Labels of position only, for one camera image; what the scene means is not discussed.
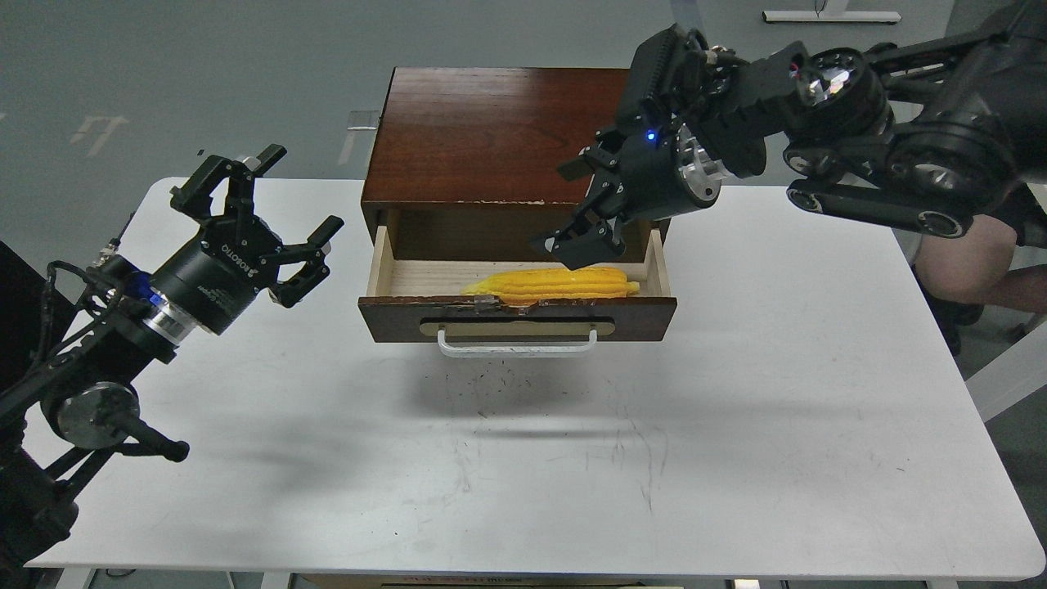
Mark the yellow corn cob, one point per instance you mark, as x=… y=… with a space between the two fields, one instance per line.
x=531 y=286

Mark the white desk base bar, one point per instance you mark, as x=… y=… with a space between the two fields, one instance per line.
x=831 y=12

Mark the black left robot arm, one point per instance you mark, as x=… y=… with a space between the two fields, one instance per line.
x=101 y=326

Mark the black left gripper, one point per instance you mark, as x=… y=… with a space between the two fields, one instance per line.
x=214 y=274

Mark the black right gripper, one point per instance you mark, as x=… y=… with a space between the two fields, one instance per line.
x=648 y=176

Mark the seated person in black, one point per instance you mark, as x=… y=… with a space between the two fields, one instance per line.
x=960 y=277

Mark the dark wooden cabinet box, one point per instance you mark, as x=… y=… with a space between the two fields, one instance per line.
x=465 y=158

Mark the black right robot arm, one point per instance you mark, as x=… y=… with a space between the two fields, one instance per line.
x=921 y=137

